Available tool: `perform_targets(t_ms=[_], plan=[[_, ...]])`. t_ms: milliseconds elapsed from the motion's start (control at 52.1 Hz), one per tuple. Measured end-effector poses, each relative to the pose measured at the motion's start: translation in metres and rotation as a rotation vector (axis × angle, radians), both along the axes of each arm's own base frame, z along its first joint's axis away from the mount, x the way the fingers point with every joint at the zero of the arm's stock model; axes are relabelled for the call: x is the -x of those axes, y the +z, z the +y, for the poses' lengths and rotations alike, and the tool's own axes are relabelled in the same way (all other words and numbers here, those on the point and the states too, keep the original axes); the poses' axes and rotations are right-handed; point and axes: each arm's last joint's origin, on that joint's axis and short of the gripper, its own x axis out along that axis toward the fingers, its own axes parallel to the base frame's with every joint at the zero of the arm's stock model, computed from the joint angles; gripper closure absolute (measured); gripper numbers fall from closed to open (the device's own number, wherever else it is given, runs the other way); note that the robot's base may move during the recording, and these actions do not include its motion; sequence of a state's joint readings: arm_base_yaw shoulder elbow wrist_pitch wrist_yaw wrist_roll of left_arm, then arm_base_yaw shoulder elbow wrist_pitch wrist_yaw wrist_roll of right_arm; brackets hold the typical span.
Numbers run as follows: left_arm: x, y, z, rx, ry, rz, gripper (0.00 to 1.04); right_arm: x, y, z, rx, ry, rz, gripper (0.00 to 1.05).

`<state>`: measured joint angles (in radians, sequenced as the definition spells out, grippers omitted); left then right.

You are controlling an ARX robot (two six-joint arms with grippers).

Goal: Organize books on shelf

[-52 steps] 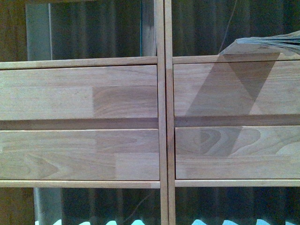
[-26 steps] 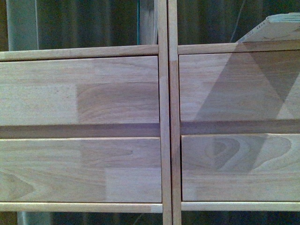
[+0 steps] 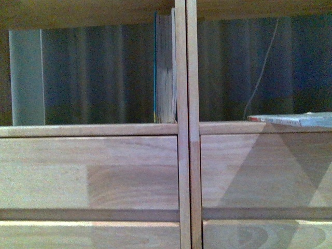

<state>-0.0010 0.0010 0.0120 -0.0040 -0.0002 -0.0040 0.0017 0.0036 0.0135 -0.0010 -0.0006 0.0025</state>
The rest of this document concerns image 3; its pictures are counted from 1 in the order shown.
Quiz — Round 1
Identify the white paperback book red spine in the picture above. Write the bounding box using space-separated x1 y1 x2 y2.
247 112 331 128

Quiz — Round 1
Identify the left wooden shelf unit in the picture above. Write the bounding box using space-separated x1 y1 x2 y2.
1 1 191 248

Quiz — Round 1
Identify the wooden shelf unit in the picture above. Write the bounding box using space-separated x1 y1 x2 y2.
186 1 331 248
1 1 191 248

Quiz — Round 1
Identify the right wooden shelf unit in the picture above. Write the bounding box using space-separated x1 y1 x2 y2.
186 1 331 248

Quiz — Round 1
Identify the white pillar behind shelf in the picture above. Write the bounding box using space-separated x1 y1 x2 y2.
9 30 46 126

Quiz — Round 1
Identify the upright teal-covered book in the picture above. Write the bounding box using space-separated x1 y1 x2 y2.
154 8 177 123

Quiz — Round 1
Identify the upper right wooden drawer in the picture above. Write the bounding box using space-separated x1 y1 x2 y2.
201 132 331 209

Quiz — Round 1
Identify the wooden drawer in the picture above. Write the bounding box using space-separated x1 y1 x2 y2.
1 136 178 210
203 220 331 248
1 221 181 248
201 132 331 209

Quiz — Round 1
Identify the upper left wooden drawer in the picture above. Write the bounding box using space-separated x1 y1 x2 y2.
1 136 178 210

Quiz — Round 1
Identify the lower right wooden drawer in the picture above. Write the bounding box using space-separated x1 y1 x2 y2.
203 220 331 248

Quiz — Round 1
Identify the lower left wooden drawer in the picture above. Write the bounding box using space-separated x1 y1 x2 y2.
1 221 181 248

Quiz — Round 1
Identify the thin white hanging cable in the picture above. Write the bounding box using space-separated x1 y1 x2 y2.
243 17 280 115

